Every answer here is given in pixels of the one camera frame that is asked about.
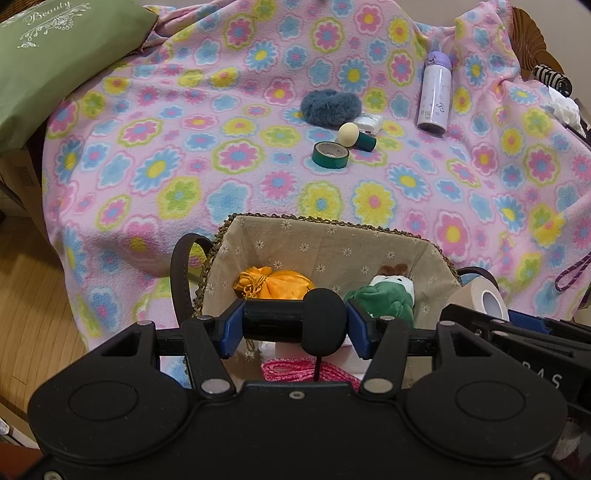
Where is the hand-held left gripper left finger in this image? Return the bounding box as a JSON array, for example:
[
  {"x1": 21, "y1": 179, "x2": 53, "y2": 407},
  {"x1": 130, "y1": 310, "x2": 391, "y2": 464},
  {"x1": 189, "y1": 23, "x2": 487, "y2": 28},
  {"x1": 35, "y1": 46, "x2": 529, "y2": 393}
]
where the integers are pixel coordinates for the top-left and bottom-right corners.
[{"x1": 83, "y1": 299, "x2": 246, "y2": 400}]

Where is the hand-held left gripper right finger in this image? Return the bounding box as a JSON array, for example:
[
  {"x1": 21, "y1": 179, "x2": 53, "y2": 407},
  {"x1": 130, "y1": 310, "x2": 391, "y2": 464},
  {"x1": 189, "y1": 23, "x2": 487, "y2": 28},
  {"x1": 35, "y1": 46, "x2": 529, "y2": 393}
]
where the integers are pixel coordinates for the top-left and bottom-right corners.
[{"x1": 346, "y1": 299, "x2": 502, "y2": 401}]

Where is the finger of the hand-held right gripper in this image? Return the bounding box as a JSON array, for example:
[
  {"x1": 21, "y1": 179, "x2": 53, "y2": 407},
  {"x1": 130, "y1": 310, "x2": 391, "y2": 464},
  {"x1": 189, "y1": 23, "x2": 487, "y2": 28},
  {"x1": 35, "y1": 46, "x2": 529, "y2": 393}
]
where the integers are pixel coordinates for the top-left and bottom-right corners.
[{"x1": 438, "y1": 304, "x2": 555, "y2": 335}]

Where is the black makeup brush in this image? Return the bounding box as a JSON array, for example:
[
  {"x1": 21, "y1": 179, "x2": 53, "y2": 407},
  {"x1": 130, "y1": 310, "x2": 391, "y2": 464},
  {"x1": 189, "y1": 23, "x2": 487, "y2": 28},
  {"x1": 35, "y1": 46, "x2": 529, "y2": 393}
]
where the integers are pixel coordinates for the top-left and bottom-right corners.
[{"x1": 243, "y1": 287, "x2": 348, "y2": 357}]

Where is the beige tape roll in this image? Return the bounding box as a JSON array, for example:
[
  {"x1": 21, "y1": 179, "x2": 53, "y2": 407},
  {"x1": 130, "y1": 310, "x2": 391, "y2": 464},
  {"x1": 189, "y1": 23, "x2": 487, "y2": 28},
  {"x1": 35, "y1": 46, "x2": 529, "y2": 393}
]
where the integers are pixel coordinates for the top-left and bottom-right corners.
[{"x1": 445, "y1": 278, "x2": 511, "y2": 324}]

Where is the woven basket with fabric lining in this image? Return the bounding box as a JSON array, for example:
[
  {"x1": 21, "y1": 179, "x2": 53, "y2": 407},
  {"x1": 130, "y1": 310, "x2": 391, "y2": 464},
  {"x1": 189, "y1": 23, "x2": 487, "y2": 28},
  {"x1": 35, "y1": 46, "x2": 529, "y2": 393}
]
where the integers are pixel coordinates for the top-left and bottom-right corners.
[{"x1": 170, "y1": 212, "x2": 499, "y2": 388}]

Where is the green tape roll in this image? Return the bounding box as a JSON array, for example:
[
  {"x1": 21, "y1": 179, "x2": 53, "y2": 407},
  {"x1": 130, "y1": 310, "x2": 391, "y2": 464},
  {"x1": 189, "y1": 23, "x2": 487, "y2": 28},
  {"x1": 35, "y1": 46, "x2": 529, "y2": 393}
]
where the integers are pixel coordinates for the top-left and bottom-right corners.
[{"x1": 312, "y1": 141, "x2": 350, "y2": 169}]

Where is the mushroom-shaped makeup sponge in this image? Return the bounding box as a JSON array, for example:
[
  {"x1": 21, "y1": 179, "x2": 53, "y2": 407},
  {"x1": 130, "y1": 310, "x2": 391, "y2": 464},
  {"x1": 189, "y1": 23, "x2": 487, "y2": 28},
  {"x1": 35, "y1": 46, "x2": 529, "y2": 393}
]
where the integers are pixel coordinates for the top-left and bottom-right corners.
[{"x1": 338, "y1": 122, "x2": 378, "y2": 153}]

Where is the white packet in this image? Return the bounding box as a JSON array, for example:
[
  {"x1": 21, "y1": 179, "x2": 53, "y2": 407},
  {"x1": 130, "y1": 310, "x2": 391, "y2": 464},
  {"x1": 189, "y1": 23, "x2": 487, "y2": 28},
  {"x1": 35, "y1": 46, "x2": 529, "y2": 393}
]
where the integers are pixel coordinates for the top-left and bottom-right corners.
[{"x1": 355, "y1": 112, "x2": 384, "y2": 136}]

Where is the blue-grey fluffy scrunchie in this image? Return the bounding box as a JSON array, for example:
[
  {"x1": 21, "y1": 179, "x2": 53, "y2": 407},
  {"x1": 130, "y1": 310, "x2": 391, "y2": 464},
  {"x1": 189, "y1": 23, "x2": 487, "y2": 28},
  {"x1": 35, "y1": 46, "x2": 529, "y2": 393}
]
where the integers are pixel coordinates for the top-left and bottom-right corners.
[{"x1": 300, "y1": 89, "x2": 363, "y2": 126}]

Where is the green frog plush toy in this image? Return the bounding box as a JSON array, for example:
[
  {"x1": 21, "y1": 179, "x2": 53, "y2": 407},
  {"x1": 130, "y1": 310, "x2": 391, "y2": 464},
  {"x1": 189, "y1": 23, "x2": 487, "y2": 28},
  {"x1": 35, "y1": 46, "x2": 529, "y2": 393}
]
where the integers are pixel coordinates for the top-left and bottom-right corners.
[{"x1": 342, "y1": 263, "x2": 416, "y2": 324}]

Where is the floral pink fleece blanket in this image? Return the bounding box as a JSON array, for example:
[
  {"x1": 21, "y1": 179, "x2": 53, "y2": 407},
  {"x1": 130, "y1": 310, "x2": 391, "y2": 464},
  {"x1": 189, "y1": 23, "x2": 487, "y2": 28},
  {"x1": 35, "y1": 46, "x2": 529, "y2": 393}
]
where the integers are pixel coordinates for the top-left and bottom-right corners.
[{"x1": 41, "y1": 0, "x2": 591, "y2": 352}]

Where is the crumpled white tissue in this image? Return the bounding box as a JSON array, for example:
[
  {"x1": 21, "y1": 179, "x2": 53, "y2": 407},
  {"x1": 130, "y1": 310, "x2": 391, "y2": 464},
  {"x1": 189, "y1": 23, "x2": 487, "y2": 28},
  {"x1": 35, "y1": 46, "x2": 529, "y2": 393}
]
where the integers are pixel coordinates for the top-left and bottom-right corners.
[{"x1": 545, "y1": 88, "x2": 583, "y2": 127}]

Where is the lavender water bottle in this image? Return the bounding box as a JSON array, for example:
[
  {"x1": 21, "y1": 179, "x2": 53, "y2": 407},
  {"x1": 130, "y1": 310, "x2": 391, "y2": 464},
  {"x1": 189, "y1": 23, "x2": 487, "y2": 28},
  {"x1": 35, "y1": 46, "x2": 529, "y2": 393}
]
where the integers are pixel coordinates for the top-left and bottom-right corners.
[{"x1": 417, "y1": 51, "x2": 453, "y2": 136}]

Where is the zebra striped item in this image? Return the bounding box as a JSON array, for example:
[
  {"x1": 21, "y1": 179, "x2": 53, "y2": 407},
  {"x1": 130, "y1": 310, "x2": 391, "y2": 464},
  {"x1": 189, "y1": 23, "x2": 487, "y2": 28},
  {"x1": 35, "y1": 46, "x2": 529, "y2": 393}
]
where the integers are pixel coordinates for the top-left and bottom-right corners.
[{"x1": 531, "y1": 65, "x2": 573, "y2": 97}]

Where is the cardboard box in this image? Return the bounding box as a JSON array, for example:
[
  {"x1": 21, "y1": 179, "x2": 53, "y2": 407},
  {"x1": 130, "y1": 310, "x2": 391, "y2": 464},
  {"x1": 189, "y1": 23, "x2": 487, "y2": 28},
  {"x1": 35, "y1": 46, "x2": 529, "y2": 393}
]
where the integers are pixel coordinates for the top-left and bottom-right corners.
[{"x1": 0, "y1": 148, "x2": 47, "y2": 217}]

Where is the carved wooden furniture back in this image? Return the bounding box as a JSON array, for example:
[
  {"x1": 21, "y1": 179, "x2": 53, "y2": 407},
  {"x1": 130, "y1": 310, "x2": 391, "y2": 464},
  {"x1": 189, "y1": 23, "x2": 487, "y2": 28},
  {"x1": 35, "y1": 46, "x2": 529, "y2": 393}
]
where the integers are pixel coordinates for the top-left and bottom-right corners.
[{"x1": 510, "y1": 7, "x2": 566, "y2": 81}]

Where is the green bag with white print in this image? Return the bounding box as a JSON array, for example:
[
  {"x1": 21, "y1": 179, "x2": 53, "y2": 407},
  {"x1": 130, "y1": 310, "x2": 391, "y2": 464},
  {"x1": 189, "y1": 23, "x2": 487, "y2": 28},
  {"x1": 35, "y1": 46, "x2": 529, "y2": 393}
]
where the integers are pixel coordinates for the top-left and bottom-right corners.
[{"x1": 0, "y1": 0, "x2": 160, "y2": 153}]

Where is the purple lanyard cord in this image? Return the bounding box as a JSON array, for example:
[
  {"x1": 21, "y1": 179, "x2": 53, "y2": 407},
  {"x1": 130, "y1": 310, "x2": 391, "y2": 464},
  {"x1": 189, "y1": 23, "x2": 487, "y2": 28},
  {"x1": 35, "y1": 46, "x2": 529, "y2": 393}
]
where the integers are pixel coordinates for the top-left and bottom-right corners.
[{"x1": 554, "y1": 256, "x2": 591, "y2": 292}]

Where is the orange satin drawstring pouch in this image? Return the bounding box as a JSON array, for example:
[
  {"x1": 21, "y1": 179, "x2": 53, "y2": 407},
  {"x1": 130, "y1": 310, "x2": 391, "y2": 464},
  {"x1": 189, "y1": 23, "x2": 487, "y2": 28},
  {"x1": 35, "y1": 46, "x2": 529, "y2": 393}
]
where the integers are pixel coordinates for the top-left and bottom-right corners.
[{"x1": 233, "y1": 265, "x2": 317, "y2": 303}]

